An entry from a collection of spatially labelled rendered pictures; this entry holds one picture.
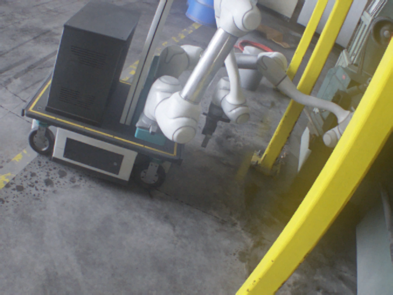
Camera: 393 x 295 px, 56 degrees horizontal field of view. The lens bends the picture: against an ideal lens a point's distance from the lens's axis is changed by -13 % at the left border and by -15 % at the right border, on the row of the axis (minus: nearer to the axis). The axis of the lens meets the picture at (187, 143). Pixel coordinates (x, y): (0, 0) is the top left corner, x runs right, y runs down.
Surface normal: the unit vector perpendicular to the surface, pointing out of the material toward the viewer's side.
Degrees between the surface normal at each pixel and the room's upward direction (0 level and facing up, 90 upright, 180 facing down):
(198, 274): 0
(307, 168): 90
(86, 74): 90
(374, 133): 90
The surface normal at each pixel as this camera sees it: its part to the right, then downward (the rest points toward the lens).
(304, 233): -0.29, 0.44
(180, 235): 0.33, -0.79
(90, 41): -0.04, 0.54
